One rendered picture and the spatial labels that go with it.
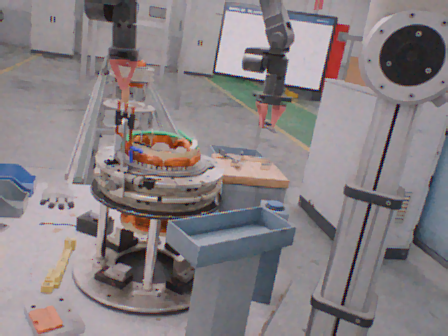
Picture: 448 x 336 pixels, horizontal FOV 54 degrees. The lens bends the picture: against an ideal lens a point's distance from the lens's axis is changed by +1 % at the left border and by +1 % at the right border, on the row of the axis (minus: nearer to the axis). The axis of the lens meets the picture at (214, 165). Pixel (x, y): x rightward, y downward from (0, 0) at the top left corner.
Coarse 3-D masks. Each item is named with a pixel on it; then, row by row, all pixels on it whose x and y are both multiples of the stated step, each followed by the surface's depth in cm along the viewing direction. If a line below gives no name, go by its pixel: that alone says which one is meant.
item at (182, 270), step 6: (180, 258) 108; (174, 264) 108; (180, 264) 107; (186, 264) 110; (174, 270) 108; (180, 270) 108; (186, 270) 110; (192, 270) 110; (174, 276) 108; (180, 276) 107; (186, 276) 107; (192, 276) 109
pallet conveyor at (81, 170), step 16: (96, 96) 369; (144, 96) 526; (96, 112) 306; (160, 112) 342; (80, 128) 246; (96, 128) 290; (128, 128) 535; (160, 128) 307; (80, 144) 243; (96, 144) 413; (80, 160) 202; (80, 176) 182
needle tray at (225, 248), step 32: (192, 224) 86; (224, 224) 92; (256, 224) 97; (288, 224) 91; (192, 256) 77; (224, 256) 80; (256, 256) 87; (192, 288) 91; (224, 288) 85; (192, 320) 91; (224, 320) 88
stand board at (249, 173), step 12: (228, 168) 122; (240, 168) 123; (252, 168) 125; (276, 168) 129; (228, 180) 116; (240, 180) 117; (252, 180) 117; (264, 180) 118; (276, 180) 119; (288, 180) 119
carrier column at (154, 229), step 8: (152, 224) 98; (160, 224) 99; (152, 232) 99; (152, 240) 99; (152, 248) 100; (152, 256) 100; (152, 264) 101; (144, 272) 102; (152, 272) 102; (144, 280) 103; (152, 280) 103; (144, 288) 103; (152, 288) 104
